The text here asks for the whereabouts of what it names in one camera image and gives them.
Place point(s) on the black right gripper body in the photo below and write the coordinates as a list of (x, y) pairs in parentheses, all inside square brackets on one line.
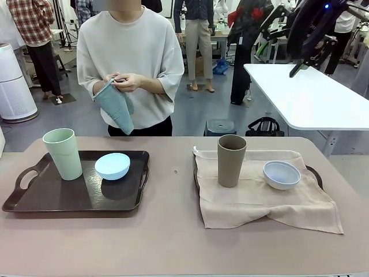
[(321, 50)]

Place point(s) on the white bowl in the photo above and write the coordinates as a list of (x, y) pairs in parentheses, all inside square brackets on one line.
[(281, 179)]

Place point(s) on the brown plastic cup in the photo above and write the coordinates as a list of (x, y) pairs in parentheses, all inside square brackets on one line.
[(230, 161)]

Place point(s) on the pink beige cloth mat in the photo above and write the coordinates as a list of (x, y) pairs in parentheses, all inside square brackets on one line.
[(259, 202)]

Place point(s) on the teal green cloth mat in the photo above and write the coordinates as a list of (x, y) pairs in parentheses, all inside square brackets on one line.
[(116, 109)]

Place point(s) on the person's right forearm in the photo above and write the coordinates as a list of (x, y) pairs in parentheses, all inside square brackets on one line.
[(97, 88)]

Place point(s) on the person's left forearm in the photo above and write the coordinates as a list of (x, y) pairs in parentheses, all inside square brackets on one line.
[(150, 85)]

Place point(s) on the dark brown tray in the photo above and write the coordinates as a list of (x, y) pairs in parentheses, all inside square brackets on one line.
[(57, 196), (196, 179)]

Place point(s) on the person's left hand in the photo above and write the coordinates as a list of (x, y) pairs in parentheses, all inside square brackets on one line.
[(129, 83)]

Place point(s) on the person's right hand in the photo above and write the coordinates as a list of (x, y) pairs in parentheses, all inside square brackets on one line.
[(112, 77)]

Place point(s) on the white side table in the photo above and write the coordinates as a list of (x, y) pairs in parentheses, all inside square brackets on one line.
[(302, 95)]

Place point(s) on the bystander in white shirt black trousers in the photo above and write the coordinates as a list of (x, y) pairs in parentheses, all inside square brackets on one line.
[(348, 23)]

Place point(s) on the bystander in black red flowers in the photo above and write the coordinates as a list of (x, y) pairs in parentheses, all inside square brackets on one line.
[(242, 57)]

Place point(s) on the black bag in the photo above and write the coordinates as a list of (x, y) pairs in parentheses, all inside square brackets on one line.
[(265, 128)]

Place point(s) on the blue plastic stool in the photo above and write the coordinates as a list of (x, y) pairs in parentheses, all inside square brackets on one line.
[(220, 127)]

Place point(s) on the bystander in dark shirt khaki trousers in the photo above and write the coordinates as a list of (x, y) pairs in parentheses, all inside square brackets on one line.
[(199, 37)]

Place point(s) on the person in grey shirt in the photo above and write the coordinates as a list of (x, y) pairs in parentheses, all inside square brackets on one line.
[(129, 43)]

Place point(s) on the light blue bowl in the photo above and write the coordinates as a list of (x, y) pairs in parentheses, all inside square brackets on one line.
[(112, 167)]

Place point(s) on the bystander in blue plaid shirt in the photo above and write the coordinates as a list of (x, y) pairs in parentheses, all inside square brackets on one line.
[(85, 8)]

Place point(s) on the dark floor plate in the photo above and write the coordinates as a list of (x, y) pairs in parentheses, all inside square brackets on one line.
[(66, 98)]

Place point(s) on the black step stool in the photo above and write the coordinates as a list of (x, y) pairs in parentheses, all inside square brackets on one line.
[(59, 65)]

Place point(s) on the light green plastic cup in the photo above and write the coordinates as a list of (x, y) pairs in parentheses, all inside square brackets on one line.
[(64, 155)]

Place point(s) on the bystander in red plaid shirt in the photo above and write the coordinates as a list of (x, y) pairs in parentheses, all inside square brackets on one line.
[(31, 23)]

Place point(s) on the white air purifier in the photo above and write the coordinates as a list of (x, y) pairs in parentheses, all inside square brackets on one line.
[(15, 86)]

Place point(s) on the white board edge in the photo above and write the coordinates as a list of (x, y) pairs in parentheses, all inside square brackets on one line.
[(1, 141)]

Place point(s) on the black frame with green strip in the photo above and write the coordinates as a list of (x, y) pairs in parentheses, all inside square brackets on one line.
[(274, 21)]

